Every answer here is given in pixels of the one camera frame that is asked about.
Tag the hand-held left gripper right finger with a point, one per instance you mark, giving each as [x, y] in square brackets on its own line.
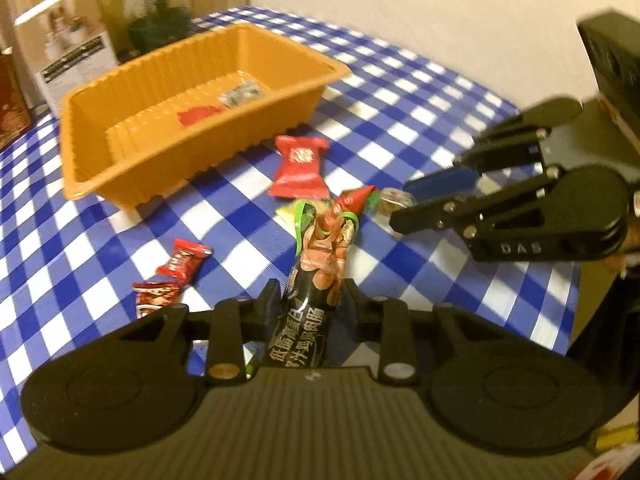
[352, 305]

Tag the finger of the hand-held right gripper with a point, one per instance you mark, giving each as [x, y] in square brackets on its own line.
[425, 217]
[440, 184]

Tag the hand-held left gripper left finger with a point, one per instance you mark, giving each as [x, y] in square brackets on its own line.
[270, 305]

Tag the clear candy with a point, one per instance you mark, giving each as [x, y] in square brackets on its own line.
[392, 200]

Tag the black sausage packet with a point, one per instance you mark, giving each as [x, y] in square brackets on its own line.
[315, 260]

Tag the yellow green snack packet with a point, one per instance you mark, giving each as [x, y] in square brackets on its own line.
[286, 214]

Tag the orange plastic tray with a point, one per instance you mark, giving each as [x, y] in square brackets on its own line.
[125, 90]

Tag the person's right hand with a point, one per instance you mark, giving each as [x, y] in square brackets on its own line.
[619, 264]

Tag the blue checked tablecloth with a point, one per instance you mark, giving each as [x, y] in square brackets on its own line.
[425, 110]

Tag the small red candy packet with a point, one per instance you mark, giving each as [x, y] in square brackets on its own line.
[182, 260]
[155, 297]

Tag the large red snack packet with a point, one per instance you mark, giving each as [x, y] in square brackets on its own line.
[297, 165]

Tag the flat red snack packet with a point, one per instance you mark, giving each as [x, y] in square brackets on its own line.
[200, 115]

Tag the grey printed snack packet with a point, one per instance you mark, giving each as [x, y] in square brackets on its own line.
[242, 94]

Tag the glass jar with green lid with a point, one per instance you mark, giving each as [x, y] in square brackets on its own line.
[157, 15]

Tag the white cardboard box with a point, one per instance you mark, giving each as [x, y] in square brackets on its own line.
[70, 55]

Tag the dark red tin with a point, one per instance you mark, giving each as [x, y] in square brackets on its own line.
[12, 105]

